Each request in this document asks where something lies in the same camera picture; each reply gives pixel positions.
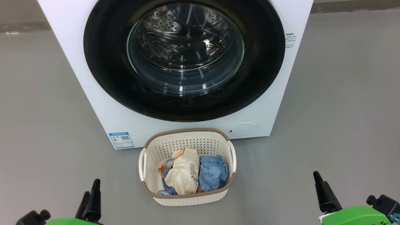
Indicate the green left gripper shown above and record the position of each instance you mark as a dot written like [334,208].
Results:
[72,222]

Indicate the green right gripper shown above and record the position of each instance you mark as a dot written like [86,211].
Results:
[356,216]

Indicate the cream garment with orange patches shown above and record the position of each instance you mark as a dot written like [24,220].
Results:
[184,175]

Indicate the light blue garment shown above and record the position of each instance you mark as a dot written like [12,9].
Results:
[212,172]

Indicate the dark washing machine door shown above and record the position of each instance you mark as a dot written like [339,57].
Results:
[106,62]

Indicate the white front-load washing machine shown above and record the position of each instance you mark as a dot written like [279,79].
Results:
[93,125]

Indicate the blue energy label sticker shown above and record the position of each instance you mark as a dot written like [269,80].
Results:
[121,140]

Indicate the cream perforated laundry basket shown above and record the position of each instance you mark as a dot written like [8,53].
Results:
[187,200]

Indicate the small printed text label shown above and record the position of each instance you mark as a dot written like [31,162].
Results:
[290,40]

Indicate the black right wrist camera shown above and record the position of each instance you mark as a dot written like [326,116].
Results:
[386,204]

